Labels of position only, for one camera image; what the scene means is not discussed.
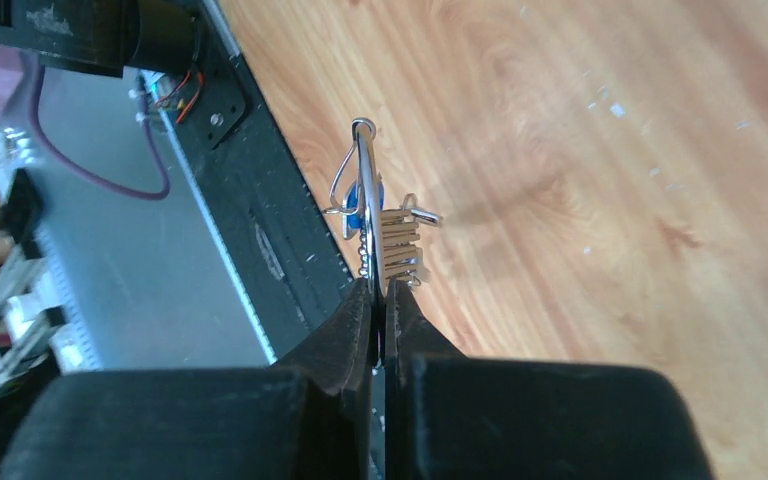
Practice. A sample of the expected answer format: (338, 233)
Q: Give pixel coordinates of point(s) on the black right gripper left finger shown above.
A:
(307, 416)

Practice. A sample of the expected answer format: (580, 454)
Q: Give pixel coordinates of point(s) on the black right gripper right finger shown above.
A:
(450, 416)

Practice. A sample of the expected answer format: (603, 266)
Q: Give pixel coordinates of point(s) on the large metal keyring with keys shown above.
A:
(388, 243)

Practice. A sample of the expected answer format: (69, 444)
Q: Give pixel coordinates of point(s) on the key with blue tag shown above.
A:
(352, 222)

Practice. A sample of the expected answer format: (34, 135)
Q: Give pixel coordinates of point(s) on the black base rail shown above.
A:
(272, 272)

